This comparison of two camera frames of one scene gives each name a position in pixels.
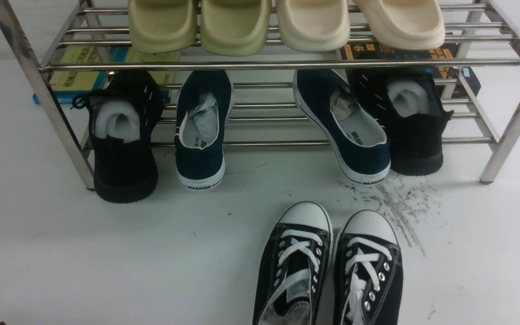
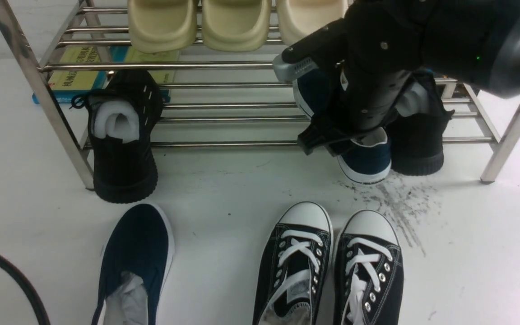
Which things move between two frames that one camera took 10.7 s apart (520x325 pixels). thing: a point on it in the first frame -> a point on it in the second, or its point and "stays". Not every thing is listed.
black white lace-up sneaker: (294, 266) stays
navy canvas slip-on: (354, 130) stays
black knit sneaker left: (123, 119) stays
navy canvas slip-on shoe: (205, 100) -> (136, 262)
